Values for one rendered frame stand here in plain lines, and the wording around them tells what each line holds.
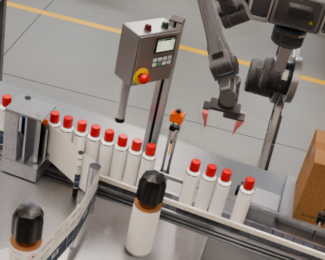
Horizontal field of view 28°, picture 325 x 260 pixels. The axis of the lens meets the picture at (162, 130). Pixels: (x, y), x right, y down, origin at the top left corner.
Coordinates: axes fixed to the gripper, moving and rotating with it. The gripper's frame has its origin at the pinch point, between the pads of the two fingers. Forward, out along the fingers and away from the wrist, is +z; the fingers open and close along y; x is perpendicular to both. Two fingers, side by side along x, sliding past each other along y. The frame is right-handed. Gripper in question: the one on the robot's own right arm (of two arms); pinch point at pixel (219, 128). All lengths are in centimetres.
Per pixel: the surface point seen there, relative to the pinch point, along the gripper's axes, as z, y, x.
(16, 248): 13, -47, -63
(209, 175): 15.0, 0.8, -6.7
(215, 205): 25.8, 5.5, -8.2
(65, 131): 16, -52, -1
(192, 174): 16.5, -4.9, -6.8
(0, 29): 72, -141, 168
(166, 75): -9.9, -21.6, 9.2
